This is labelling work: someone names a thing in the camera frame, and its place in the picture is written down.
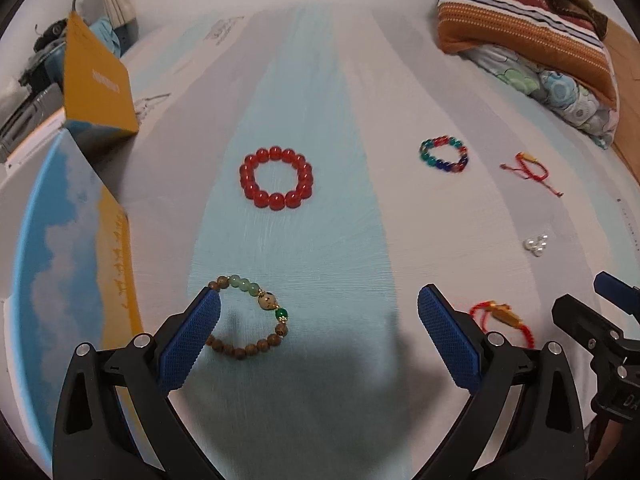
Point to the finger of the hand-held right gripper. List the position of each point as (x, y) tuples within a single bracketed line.
[(582, 320), (617, 290)]

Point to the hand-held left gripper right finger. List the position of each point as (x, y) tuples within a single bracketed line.
[(447, 340)]

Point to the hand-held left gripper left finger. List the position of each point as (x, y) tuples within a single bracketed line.
[(192, 340)]

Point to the white pearl beads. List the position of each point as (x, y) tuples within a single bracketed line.
[(536, 245)]

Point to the sky print box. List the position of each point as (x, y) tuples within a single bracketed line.
[(60, 260)]

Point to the pastel striped bed sheet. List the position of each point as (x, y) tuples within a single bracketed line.
[(320, 240)]

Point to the wooden bed board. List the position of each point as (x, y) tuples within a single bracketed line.
[(625, 110)]

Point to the floral quilt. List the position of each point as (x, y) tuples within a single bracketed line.
[(555, 90)]

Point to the grey appliance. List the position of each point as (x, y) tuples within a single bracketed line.
[(25, 120)]

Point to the blue cloth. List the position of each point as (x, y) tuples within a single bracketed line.
[(107, 35)]

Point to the dark clutter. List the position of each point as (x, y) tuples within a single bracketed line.
[(45, 55)]

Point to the white curtain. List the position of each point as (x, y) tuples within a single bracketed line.
[(119, 4)]

